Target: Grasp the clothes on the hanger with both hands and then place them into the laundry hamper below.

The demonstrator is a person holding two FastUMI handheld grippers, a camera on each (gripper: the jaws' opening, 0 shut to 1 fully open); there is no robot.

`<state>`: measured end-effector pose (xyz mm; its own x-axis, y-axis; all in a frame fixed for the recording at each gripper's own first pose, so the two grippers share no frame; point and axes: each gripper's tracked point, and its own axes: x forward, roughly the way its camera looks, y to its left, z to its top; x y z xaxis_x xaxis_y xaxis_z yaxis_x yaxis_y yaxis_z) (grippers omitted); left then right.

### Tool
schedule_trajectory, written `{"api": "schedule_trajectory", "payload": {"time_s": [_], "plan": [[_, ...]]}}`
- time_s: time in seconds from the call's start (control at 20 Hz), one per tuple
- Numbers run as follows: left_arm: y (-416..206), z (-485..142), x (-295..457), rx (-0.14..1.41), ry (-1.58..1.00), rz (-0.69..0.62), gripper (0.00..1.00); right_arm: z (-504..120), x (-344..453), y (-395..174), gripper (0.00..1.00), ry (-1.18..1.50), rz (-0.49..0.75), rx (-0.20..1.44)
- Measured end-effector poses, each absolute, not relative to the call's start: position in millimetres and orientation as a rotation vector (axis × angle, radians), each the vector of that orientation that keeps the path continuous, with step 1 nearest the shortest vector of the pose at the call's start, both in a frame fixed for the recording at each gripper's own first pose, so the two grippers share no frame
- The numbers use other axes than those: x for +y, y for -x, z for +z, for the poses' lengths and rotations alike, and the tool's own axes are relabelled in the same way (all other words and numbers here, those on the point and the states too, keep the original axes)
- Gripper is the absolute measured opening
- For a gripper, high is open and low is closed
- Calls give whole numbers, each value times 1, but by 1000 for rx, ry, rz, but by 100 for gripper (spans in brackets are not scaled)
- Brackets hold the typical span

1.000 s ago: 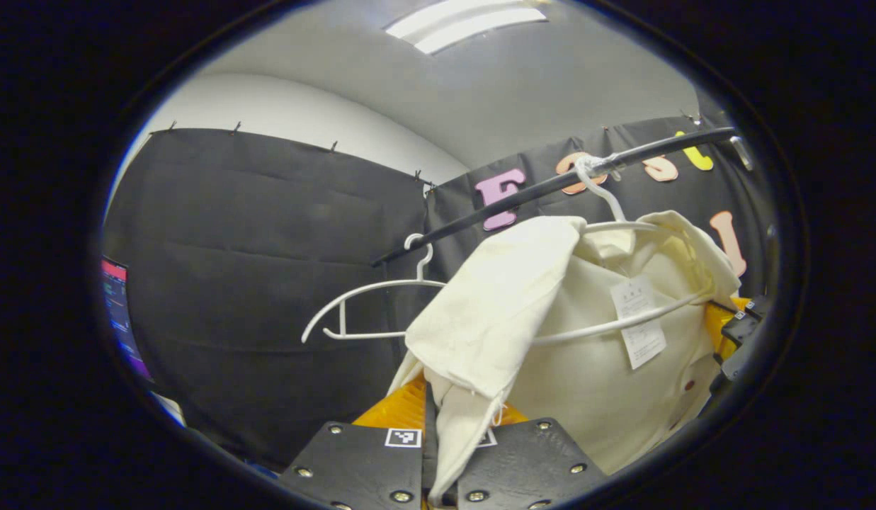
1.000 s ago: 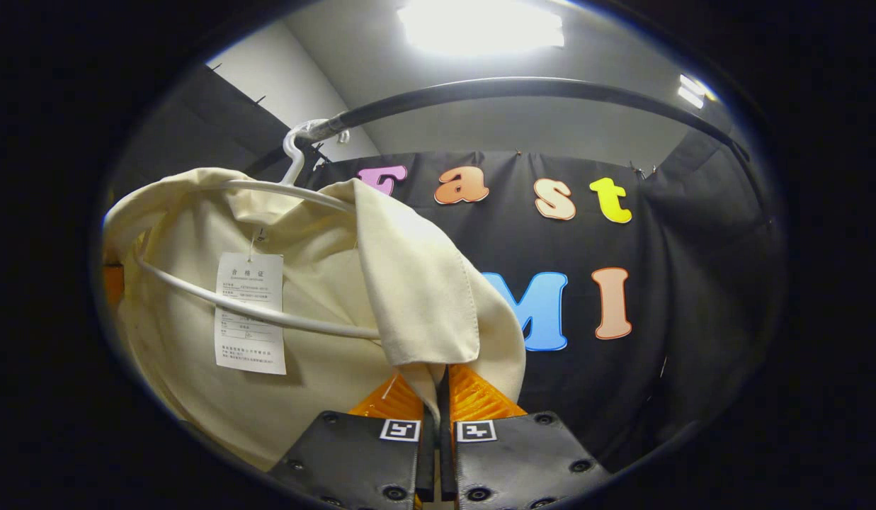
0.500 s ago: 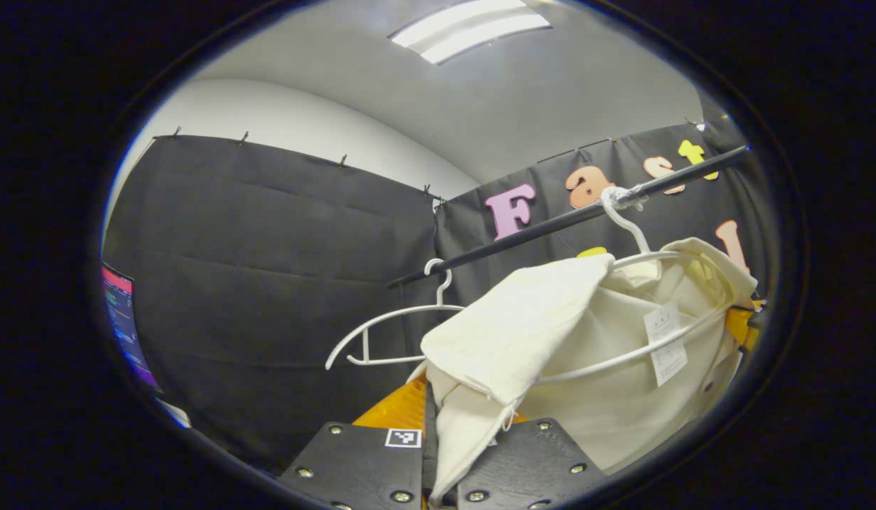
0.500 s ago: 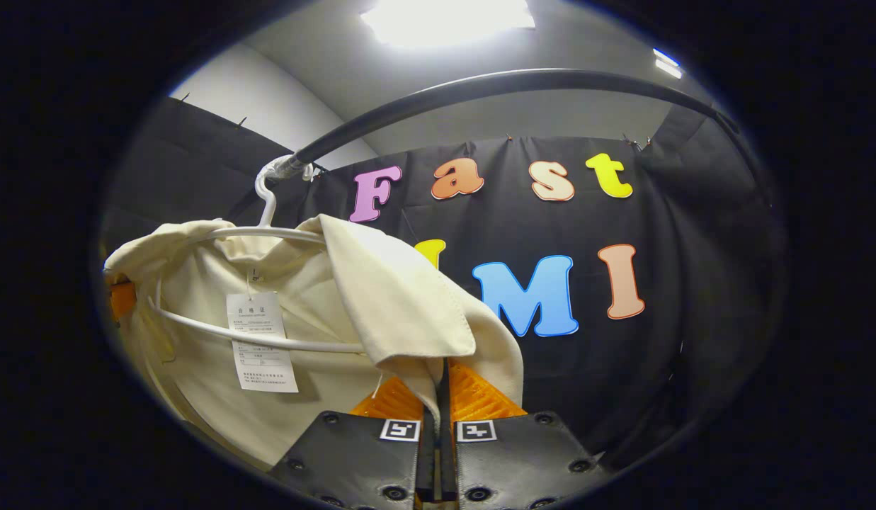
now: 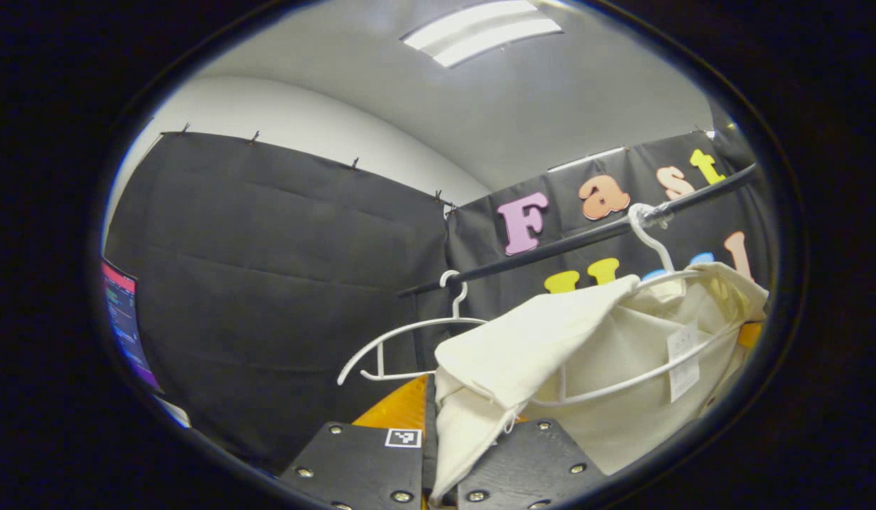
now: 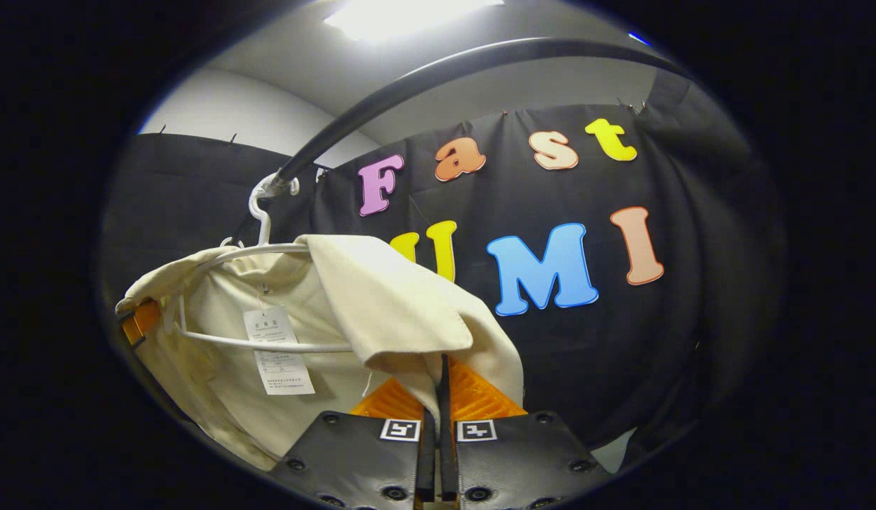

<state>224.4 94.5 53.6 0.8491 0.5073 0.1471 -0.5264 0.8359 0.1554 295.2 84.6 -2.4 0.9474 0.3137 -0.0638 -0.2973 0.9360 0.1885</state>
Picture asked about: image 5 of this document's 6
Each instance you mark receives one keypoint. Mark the large ceiling light panel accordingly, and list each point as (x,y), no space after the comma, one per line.
(480,32)

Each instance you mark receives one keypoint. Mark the black clothes rack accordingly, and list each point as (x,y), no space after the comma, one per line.
(551,243)

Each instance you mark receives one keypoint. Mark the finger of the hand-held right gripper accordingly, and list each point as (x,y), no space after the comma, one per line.
(749,334)

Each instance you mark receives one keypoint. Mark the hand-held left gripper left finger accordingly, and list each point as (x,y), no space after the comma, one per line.
(428,460)

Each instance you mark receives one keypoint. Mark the cream button shirt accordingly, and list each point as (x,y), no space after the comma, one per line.
(551,333)

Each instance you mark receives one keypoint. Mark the white hanger with hook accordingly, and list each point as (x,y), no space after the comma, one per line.
(650,237)

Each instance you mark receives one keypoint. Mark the computer monitor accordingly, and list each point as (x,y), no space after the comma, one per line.
(122,319)

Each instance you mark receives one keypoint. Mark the plain black curtain panel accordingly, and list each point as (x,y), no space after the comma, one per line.
(735,145)
(268,283)

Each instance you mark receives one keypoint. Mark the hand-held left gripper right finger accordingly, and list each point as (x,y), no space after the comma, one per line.
(530,467)

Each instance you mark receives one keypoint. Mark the white plastic hanger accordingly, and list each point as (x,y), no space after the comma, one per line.
(457,306)

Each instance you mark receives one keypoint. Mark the black backdrop cloth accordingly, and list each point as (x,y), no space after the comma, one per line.
(494,283)

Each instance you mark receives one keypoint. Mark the white sheet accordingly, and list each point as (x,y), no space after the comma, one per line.
(174,413)

